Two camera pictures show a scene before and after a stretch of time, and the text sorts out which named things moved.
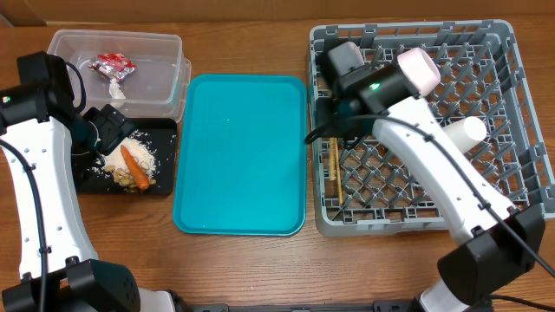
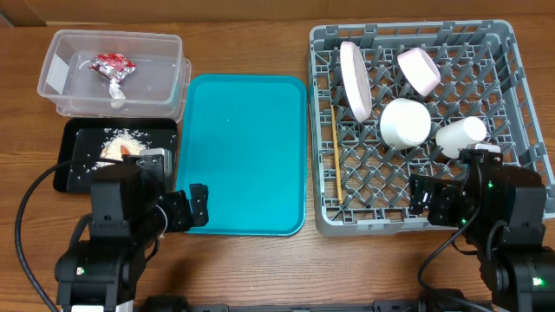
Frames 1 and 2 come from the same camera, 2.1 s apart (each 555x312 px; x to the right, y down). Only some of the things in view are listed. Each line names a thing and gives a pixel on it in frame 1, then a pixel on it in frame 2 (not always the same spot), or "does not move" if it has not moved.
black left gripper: x=114 y=126 → x=179 y=219
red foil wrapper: x=114 y=65 does not move
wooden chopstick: x=339 y=171 does not move
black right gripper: x=323 y=112 → x=445 y=202
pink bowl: x=420 y=70 does not move
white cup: x=466 y=131 does not move
